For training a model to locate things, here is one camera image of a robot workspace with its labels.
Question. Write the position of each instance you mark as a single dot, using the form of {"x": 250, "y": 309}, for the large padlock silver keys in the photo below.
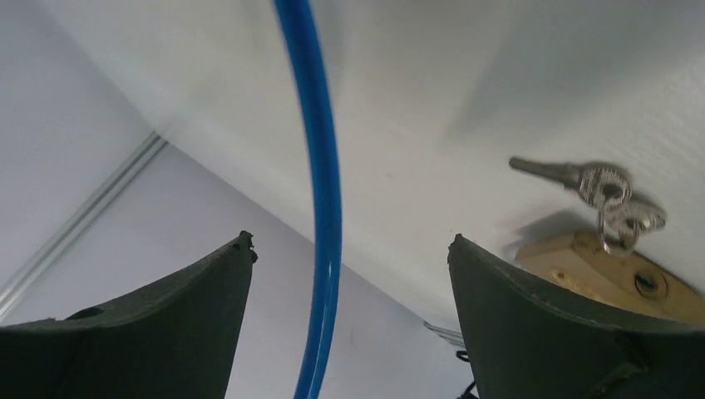
{"x": 623, "y": 217}

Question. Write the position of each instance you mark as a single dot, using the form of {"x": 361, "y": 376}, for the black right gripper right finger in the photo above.
{"x": 528, "y": 338}

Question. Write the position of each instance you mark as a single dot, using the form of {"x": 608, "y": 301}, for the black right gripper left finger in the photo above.
{"x": 173, "y": 338}

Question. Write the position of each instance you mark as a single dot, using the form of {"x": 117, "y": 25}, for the large brass padlock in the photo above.
{"x": 577, "y": 262}

